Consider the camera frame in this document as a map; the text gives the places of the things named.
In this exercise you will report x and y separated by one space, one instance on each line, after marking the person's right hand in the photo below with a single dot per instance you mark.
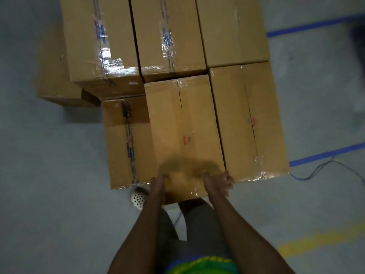
216 185

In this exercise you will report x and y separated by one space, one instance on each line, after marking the person's left hand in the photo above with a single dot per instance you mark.
158 186

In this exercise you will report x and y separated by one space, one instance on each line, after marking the person's right thumb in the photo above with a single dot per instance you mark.
207 177

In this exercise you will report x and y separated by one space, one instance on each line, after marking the person's left fingers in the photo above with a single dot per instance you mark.
164 176

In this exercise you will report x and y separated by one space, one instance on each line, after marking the brown carton with red label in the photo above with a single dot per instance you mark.
182 122

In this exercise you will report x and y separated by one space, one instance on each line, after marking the person's left forearm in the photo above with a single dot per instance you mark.
139 233

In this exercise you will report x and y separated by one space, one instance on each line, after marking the person's right forearm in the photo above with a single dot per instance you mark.
242 233

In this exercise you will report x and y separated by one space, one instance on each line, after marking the white perforated clog shoe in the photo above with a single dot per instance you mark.
139 198

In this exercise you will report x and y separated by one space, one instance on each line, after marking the grey shorts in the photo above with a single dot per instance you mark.
196 233

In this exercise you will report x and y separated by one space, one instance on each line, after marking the green and yellow shirt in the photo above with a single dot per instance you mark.
202 265

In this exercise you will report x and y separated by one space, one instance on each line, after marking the blue floor tape strip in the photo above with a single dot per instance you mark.
325 154
313 25

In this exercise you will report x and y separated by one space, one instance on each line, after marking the stack of brown cardboard boxes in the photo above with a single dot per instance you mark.
233 31

